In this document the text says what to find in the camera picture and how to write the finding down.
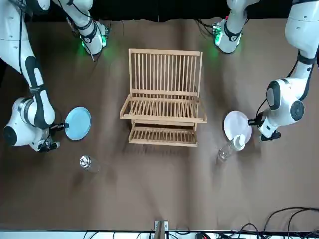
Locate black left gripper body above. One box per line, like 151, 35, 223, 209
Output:
260, 133, 281, 142

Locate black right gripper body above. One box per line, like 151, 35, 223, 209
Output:
44, 123, 58, 142

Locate blue round plate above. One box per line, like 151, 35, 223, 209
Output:
64, 106, 92, 141

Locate pale round plate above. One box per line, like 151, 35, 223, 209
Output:
223, 110, 253, 150

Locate wooden dish rack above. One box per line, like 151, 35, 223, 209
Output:
119, 48, 208, 148

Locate clear bottle grey cap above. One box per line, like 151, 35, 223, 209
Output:
218, 133, 247, 162

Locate clear bottle silver cap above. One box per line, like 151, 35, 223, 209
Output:
79, 154, 101, 174

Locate black looped desk cable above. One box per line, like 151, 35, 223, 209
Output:
264, 206, 319, 239

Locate black cable silver plug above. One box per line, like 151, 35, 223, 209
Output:
84, 37, 97, 62

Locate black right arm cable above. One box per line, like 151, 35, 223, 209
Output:
14, 0, 34, 90

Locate black left base cables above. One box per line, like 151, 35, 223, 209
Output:
196, 18, 216, 34

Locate aluminium frame post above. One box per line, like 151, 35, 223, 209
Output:
154, 220, 168, 239

